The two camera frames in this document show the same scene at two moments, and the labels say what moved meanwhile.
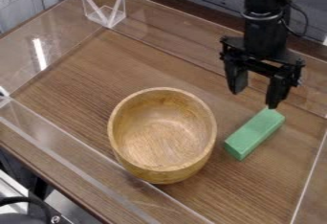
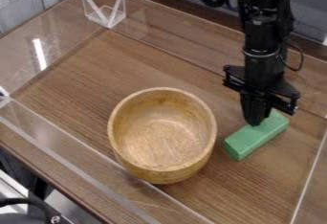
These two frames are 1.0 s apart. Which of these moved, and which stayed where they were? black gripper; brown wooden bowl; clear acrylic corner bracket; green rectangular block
Moved: black gripper
Stayed: brown wooden bowl; green rectangular block; clear acrylic corner bracket
